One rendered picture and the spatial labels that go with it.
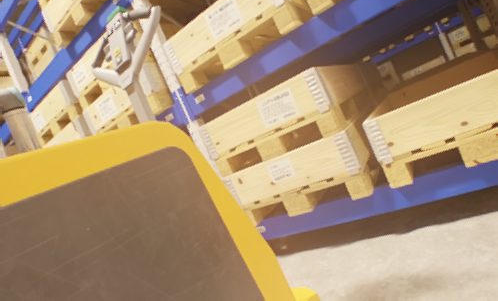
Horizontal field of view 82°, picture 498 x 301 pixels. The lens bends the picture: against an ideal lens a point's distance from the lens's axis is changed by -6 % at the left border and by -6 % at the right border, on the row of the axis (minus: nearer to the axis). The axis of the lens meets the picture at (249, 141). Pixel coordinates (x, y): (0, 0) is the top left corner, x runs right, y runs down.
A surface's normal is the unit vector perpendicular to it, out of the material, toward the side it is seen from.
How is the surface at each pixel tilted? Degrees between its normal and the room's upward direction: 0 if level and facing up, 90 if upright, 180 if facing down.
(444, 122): 90
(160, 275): 90
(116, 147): 90
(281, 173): 90
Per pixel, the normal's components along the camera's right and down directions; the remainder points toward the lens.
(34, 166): 0.78, -0.35
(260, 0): -0.46, 0.23
